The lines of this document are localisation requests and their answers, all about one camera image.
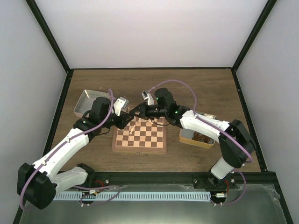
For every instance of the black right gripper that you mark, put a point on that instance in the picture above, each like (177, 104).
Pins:
(143, 110)

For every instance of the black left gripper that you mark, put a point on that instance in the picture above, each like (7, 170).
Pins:
(123, 123)

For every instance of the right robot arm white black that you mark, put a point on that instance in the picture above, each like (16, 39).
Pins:
(235, 141)

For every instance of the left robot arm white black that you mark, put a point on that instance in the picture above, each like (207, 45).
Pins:
(40, 182)

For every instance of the wooden chess board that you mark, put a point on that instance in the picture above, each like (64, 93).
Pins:
(146, 138)

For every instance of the dark brown chess pieces pile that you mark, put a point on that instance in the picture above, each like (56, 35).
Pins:
(200, 137)

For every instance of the pink metal tin tray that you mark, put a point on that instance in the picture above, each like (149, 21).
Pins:
(86, 100)

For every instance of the yellow metal tin tray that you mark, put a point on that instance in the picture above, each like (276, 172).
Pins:
(185, 136)

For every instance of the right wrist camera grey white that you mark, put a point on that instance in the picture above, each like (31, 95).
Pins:
(148, 98)

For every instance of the light blue slotted cable duct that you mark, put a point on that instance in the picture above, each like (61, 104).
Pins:
(196, 196)

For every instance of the black aluminium frame rail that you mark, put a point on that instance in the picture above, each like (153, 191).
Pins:
(197, 179)

